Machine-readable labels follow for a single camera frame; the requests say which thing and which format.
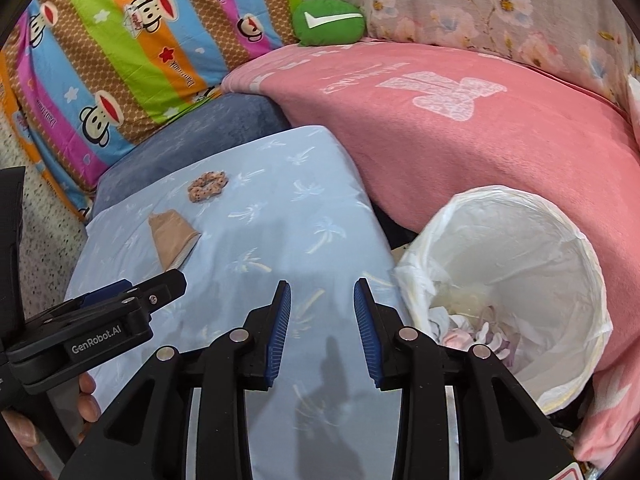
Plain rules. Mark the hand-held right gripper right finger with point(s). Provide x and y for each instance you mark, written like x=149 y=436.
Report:
x=367 y=330

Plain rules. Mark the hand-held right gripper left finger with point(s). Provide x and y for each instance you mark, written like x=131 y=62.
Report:
x=277 y=330

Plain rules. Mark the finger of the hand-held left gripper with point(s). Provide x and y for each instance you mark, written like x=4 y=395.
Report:
x=165 y=290

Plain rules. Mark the tan cloth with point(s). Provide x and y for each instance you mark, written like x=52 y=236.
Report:
x=172 y=237

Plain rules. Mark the pink face mask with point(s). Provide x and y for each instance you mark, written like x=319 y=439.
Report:
x=457 y=338

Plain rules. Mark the white satin cloth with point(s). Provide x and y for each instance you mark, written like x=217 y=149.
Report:
x=485 y=334

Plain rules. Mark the white lined waste bin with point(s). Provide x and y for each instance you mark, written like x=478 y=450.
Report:
x=525 y=260

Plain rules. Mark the person's left hand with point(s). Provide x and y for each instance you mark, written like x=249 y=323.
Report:
x=90 y=400

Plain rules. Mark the peach spotted scrunchie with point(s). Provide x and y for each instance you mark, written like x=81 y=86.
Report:
x=195 y=192

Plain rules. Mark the light blue palm-print pillow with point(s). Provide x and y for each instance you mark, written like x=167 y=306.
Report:
x=300 y=220

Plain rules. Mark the beige speckled bedsheet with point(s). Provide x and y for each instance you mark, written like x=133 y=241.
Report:
x=50 y=220

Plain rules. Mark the blue-grey velvet cushion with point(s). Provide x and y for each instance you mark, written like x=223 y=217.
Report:
x=200 y=130

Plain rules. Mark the pink blanket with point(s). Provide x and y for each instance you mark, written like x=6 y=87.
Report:
x=475 y=150

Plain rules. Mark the striped monkey-print pillow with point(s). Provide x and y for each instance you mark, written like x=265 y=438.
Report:
x=125 y=60

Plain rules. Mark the green plush cushion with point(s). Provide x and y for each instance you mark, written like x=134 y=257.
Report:
x=330 y=22

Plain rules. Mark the floral blanket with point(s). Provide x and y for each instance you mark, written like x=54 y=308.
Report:
x=475 y=0

